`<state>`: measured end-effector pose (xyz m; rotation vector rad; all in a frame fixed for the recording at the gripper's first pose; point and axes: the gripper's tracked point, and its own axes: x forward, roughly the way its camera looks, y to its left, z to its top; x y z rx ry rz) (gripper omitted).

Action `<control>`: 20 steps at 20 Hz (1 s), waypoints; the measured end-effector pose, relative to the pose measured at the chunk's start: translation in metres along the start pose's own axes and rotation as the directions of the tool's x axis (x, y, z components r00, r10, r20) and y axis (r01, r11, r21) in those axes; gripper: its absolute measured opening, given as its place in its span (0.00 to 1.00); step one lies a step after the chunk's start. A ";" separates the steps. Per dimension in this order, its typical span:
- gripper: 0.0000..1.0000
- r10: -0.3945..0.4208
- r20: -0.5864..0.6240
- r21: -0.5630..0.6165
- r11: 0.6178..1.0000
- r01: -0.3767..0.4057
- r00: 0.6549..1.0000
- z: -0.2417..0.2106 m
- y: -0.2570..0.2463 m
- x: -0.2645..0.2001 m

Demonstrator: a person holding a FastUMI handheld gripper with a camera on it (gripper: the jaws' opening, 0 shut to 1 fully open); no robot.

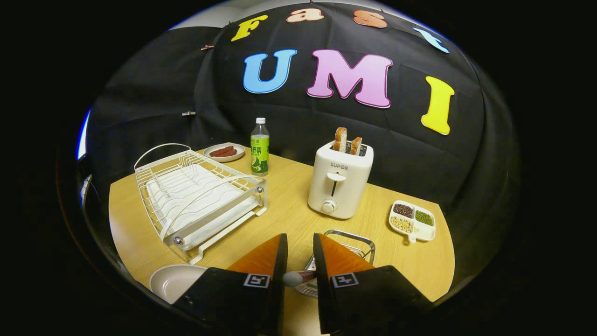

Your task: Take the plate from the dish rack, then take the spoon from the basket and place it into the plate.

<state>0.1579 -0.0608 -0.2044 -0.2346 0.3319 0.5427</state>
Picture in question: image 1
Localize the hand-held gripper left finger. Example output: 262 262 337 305
173 233 289 336

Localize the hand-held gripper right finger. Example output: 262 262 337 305
312 232 434 336

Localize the spoon with red-white handle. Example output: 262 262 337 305
283 270 319 287

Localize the silver wire basket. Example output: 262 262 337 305
294 229 376 298

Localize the white wire dish rack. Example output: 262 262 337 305
134 143 269 266

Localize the white plate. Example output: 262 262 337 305
149 264 208 305

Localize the white divided bean dish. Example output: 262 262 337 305
389 200 437 244

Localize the white toaster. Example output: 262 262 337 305
307 140 375 220

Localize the white ribbed drain tray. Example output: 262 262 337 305
146 163 259 250

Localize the green label drink bottle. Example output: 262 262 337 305
250 117 271 176

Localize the small grey saucer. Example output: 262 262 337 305
203 142 246 163

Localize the black backdrop cloth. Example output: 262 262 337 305
86 2 521 280

